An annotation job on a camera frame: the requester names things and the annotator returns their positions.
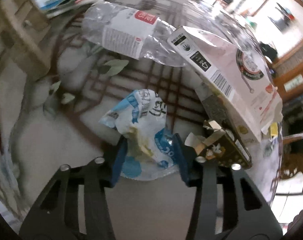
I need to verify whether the black bag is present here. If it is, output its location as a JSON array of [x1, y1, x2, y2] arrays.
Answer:
[[259, 42, 278, 62]]

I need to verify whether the crushed clear plastic bottle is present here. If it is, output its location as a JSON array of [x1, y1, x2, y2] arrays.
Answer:
[[82, 2, 187, 67]]

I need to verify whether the small wooden stool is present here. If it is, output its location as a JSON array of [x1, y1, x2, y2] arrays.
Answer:
[[0, 0, 51, 80]]

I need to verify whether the blue white wrapper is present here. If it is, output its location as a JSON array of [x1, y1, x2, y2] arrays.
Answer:
[[100, 89, 178, 181]]

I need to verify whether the torn dark cardboard box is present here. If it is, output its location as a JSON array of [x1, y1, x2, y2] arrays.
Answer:
[[184, 95, 252, 169]]

